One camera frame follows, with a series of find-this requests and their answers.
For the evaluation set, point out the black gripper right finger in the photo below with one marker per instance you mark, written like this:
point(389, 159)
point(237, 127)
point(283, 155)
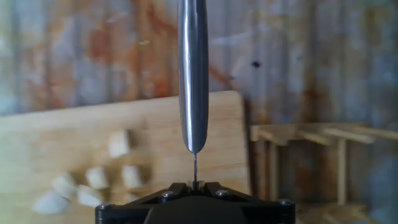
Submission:
point(270, 213)

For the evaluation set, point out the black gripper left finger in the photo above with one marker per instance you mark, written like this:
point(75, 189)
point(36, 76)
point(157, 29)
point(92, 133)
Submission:
point(124, 213)

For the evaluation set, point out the white radish slice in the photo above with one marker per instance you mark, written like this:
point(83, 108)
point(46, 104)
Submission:
point(89, 196)
point(97, 178)
point(63, 185)
point(118, 144)
point(131, 177)

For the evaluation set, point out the white radish piece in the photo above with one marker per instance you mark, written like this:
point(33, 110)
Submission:
point(49, 203)

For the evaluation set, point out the wooden knife rack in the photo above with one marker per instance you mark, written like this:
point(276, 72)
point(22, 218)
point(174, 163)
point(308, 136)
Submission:
point(342, 161)

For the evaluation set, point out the wooden cutting board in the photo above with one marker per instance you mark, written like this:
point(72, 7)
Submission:
point(62, 130)

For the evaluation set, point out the orange marble pattern mat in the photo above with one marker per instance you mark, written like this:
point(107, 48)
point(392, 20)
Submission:
point(93, 46)

